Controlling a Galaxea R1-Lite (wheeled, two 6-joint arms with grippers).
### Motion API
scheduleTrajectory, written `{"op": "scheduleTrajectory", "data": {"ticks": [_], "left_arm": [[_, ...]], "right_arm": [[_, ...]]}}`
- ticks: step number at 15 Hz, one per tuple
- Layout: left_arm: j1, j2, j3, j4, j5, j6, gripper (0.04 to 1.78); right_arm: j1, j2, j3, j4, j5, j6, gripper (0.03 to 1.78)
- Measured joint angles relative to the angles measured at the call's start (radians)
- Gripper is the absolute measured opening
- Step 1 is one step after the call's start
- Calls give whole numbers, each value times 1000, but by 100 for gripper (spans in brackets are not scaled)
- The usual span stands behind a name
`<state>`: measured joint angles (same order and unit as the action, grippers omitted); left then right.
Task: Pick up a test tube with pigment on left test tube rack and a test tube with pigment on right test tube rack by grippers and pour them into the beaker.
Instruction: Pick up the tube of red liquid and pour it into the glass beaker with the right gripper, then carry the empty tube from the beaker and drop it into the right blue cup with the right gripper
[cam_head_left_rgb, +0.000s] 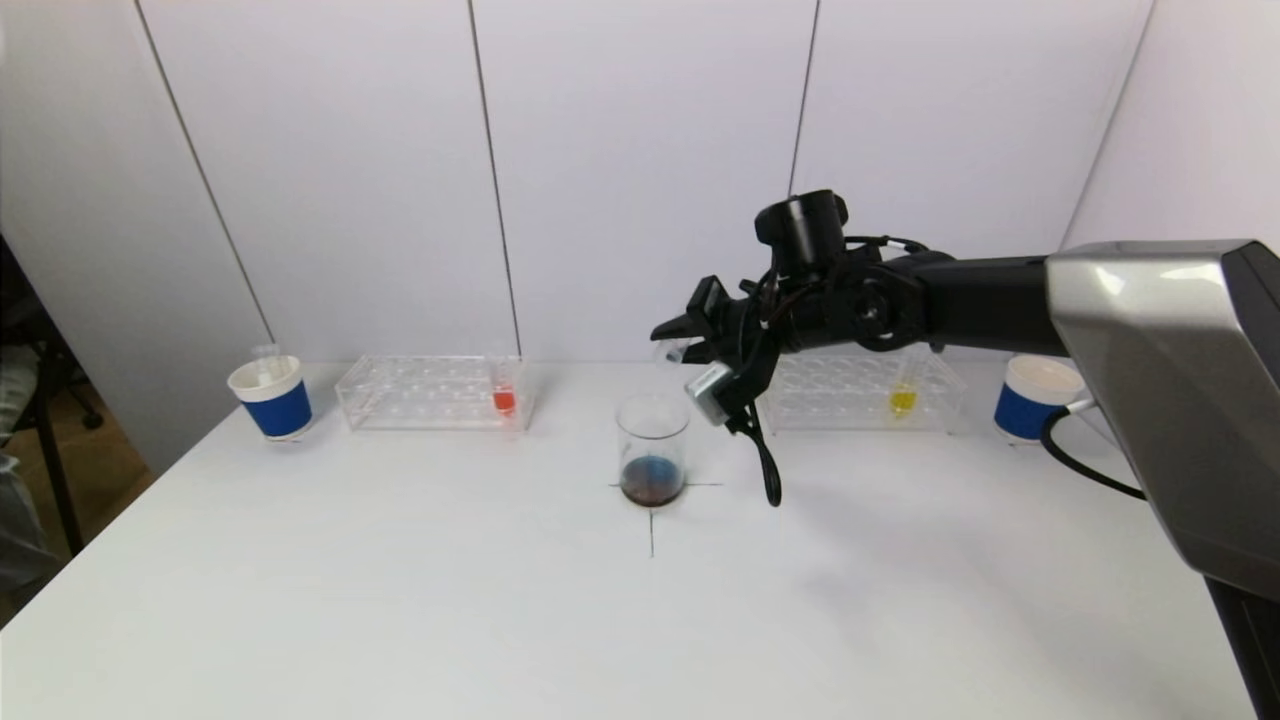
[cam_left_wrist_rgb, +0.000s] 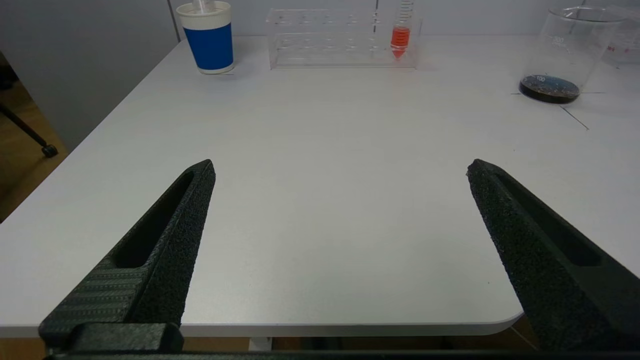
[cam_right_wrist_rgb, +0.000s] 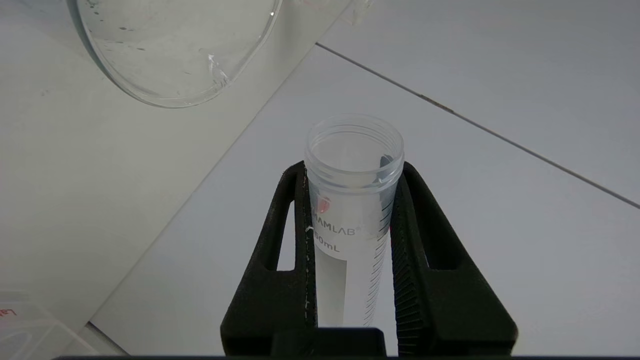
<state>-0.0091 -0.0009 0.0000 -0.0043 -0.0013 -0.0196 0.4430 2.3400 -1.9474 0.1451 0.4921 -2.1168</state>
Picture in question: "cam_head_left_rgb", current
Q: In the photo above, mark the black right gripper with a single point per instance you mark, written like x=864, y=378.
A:
x=712, y=312

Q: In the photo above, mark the test tube with red pigment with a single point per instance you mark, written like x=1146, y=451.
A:
x=670, y=352
x=504, y=402

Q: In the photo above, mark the test tube with blue pigment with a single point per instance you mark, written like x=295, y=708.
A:
x=268, y=362

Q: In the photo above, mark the silver and black right arm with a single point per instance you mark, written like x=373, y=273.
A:
x=1180, y=350

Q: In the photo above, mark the clear glass beaker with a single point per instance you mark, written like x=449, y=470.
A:
x=652, y=480

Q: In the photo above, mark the clear acrylic test tube rack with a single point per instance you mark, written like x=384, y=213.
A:
x=860, y=415
x=420, y=410

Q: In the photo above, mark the test tube with yellow pigment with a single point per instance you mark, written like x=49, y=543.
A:
x=902, y=400

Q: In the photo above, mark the blue and white paper cup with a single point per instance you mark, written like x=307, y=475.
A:
x=278, y=410
x=1020, y=415

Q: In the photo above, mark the black tripod stand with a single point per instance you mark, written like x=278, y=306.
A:
x=62, y=480

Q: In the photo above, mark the grey crinkled plastic cover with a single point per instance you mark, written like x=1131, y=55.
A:
x=15, y=520

